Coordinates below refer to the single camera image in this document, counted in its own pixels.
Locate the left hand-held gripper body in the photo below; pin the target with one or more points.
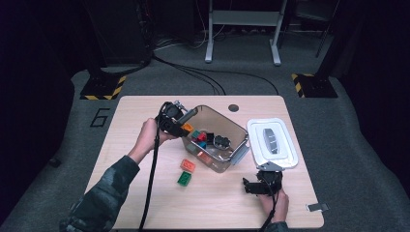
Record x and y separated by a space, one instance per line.
169 117

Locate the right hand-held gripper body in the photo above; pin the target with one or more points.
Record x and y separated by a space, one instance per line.
272 181

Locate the orange building block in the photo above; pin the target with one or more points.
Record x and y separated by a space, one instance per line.
187 128

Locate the blue and white building block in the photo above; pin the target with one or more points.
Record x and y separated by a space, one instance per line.
202 144

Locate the white storage box lid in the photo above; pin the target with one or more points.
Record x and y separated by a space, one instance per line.
280 154

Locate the black building block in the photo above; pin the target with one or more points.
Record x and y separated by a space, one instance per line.
210 138

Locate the clear brown storage box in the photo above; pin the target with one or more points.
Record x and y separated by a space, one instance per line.
216 121

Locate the white toy car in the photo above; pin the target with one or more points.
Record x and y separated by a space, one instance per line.
222 141

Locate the person's right hand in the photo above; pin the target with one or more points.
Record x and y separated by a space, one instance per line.
278 206

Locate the person's left hand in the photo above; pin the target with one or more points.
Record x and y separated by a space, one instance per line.
146 138

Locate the orange-red building block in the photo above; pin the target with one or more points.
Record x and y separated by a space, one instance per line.
187 165

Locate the green building block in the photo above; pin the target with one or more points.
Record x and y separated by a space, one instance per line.
184 178

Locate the black round table grommet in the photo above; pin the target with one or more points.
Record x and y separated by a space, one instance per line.
233 108

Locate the black cabinet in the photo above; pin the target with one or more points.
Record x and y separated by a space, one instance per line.
122 32

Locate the small black floor object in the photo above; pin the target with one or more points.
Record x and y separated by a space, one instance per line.
54 162

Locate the white metal stand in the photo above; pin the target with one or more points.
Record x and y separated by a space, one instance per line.
244 17

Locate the black yellow striped base plate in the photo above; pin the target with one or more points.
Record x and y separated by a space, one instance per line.
317 87
100 88

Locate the black stand post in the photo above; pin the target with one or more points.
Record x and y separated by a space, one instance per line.
95 58
328 54

